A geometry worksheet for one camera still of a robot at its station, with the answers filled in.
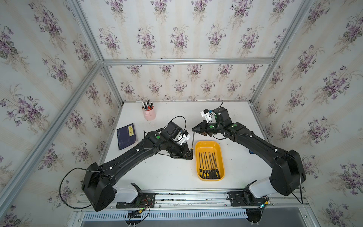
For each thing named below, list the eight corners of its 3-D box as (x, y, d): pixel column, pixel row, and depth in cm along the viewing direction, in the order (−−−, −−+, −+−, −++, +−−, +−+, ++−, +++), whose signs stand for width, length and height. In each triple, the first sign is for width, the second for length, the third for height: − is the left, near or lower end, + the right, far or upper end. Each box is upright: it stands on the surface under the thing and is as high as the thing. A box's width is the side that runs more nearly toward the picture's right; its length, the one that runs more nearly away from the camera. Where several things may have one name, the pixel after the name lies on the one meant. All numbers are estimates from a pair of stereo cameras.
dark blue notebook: (119, 149, 94) (118, 148, 92) (117, 130, 104) (116, 128, 102) (137, 143, 97) (136, 141, 95) (133, 125, 107) (132, 123, 105)
